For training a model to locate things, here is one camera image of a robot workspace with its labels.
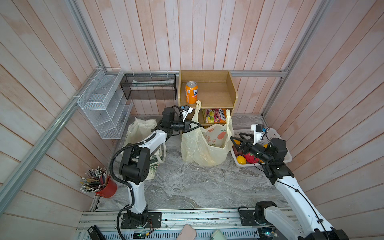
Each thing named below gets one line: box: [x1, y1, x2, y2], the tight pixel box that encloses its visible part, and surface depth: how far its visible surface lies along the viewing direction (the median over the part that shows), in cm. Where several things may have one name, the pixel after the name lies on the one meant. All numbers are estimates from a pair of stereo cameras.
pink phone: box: [176, 224, 197, 240], surface depth 70 cm
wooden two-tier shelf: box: [178, 70, 239, 126], surface depth 91 cm
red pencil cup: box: [79, 166, 118, 198], surface depth 74 cm
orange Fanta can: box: [185, 81, 199, 105], surface depth 78 cm
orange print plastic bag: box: [181, 100, 234, 167], surface depth 84 cm
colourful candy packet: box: [205, 108, 221, 124], surface depth 95 cm
